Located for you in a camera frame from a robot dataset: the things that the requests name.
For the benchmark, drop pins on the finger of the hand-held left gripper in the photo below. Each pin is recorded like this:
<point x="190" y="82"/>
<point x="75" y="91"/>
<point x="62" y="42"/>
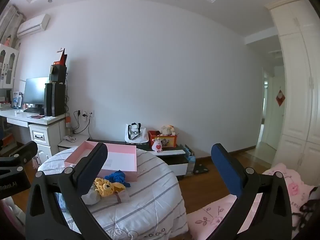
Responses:
<point x="26" y="152"/>

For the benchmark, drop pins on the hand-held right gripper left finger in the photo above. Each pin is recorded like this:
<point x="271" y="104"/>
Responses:
<point x="93" y="166"/>

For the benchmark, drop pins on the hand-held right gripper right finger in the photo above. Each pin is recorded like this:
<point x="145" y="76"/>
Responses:
<point x="223" y="170"/>

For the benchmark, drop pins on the yellow crochet toy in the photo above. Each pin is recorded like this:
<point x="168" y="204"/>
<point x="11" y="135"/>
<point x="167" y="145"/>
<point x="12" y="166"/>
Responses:
<point x="107" y="186"/>

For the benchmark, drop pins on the blue knitted hat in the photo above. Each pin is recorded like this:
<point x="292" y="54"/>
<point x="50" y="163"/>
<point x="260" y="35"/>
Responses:
<point x="118" y="177"/>

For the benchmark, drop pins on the printed baby cloth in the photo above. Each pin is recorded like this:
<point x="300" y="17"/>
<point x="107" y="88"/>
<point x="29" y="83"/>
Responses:
<point x="91" y="197"/>

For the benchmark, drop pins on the pink cardboard box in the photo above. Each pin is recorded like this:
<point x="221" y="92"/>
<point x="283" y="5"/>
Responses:
<point x="122" y="155"/>

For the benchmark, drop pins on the white desk drawer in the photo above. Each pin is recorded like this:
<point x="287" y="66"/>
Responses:
<point x="39" y="137"/>

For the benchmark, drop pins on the black floor scale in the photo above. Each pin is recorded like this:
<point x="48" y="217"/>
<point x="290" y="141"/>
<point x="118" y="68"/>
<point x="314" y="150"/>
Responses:
<point x="201" y="169"/>

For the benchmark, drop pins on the orange storage bin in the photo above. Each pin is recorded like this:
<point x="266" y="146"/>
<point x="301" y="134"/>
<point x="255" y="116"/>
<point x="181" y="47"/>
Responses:
<point x="7" y="140"/>

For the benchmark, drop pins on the blue carton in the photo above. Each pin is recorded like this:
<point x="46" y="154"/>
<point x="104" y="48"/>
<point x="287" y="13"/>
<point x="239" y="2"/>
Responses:
<point x="191" y="158"/>

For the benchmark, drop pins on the small printed packet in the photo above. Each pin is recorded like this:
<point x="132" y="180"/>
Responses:
<point x="69" y="138"/>

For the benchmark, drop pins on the pink stationery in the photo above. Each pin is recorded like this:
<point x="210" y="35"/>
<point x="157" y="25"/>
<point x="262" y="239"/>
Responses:
<point x="35" y="116"/>

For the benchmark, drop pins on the pink bedsheet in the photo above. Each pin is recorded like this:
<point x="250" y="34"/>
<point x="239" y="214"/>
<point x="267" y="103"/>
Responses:
<point x="13" y="220"/>

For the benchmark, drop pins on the white desk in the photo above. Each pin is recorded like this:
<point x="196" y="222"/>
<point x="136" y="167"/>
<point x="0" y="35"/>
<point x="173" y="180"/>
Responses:
<point x="50" y="121"/>

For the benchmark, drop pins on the black keyboard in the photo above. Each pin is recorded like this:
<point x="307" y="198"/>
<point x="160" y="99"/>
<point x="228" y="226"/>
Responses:
<point x="33" y="110"/>

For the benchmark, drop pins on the low black white cabinet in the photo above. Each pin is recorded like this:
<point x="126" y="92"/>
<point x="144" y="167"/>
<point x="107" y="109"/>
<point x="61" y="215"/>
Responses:
<point x="175" y="160"/>

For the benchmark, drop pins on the orange white bottle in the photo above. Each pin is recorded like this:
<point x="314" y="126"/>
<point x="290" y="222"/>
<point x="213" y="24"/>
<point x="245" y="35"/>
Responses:
<point x="67" y="122"/>

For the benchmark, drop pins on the pile of books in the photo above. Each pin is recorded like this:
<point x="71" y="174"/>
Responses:
<point x="5" y="106"/>

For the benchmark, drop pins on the blue white box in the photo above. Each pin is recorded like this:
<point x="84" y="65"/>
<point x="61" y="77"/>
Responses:
<point x="17" y="100"/>

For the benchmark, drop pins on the white tote bag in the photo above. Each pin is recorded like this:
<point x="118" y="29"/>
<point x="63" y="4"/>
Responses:
<point x="136" y="133"/>

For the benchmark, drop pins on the black computer tower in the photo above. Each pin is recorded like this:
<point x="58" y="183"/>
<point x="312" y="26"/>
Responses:
<point x="55" y="100"/>

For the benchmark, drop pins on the orange storage box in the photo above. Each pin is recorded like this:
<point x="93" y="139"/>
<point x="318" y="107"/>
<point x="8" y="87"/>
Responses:
<point x="170" y="141"/>

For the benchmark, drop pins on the black computer monitor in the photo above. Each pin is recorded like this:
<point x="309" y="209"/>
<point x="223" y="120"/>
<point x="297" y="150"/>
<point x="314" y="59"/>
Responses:
<point x="35" y="90"/>

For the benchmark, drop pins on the pink white plush toy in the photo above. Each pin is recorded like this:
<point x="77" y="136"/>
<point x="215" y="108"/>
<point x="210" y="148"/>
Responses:
<point x="157" y="145"/>

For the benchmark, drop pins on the white door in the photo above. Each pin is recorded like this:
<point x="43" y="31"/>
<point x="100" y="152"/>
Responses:
<point x="275" y="125"/>

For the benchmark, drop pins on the beige plush toy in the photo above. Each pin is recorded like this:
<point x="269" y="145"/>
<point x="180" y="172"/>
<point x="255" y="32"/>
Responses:
<point x="167" y="129"/>

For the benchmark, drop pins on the pink floral blanket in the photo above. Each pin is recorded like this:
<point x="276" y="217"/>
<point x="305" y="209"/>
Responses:
<point x="295" y="187"/>

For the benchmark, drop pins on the black box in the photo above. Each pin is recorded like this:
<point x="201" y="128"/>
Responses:
<point x="58" y="73"/>

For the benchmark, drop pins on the white hutch cabinet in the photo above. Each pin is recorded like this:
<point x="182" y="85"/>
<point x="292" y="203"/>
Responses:
<point x="10" y="65"/>

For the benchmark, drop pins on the red door decoration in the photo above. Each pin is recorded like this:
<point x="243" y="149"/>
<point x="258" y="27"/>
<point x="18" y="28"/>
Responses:
<point x="280" y="97"/>

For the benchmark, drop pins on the dark cloth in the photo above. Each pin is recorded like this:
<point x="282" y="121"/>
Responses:
<point x="310" y="205"/>

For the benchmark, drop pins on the red cardboard box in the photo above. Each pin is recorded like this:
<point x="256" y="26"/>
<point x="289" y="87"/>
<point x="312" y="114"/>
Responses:
<point x="62" y="57"/>

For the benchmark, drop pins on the pink doll figurine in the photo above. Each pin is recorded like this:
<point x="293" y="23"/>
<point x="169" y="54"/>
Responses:
<point x="8" y="41"/>

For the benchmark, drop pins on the white wardrobe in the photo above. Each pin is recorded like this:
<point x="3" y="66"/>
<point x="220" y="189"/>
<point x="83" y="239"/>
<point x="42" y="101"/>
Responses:
<point x="297" y="80"/>

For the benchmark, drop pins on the white air conditioner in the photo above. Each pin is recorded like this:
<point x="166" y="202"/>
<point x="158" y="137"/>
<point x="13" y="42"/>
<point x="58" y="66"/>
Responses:
<point x="32" y="25"/>

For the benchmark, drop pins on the curtain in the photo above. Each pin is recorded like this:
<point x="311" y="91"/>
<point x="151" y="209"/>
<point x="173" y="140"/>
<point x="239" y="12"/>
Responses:
<point x="8" y="20"/>

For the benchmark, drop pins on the white wall sockets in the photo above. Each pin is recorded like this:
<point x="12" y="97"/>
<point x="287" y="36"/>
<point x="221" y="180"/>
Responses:
<point x="85" y="113"/>

